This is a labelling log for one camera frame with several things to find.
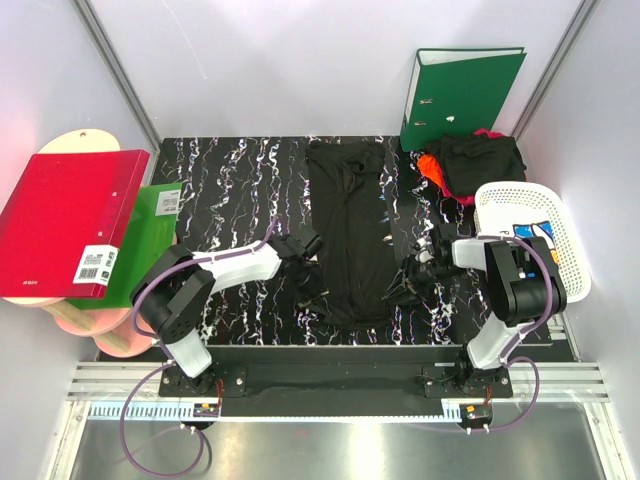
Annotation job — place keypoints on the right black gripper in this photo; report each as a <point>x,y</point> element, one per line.
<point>415,273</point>

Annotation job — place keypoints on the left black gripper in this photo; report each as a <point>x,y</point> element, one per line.
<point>310,279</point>

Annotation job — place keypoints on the black t shirt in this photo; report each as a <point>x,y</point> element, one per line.
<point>350,213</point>

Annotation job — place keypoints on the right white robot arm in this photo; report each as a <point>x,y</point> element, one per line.
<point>523,286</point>

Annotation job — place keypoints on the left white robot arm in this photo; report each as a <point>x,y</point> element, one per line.
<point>172,294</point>

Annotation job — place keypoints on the folded dark shirts pile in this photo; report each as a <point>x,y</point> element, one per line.
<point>467,162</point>

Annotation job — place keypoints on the orange garment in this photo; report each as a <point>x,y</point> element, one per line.
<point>429,168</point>

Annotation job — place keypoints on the white plastic laundry basket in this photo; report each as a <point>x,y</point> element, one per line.
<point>524,210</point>

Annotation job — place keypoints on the black marbled table mat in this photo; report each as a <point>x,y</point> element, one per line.
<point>236,188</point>

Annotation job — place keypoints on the white printed t shirt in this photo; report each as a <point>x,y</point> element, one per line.
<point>541,229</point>

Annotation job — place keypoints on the green plastic folder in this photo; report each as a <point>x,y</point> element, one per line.
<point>149,234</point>

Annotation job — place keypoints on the green lever arch binder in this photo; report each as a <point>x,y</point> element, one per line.
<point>456,92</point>

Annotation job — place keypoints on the white slotted cable duct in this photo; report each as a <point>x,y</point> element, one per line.
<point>157,411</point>

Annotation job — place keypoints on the aluminium frame profile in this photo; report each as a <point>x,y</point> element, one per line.
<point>559,382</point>

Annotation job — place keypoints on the red ring binder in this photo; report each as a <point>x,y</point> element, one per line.
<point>64,223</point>

